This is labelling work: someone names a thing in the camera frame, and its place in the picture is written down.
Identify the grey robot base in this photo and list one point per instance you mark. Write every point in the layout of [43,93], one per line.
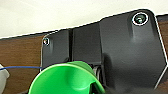
[126,50]

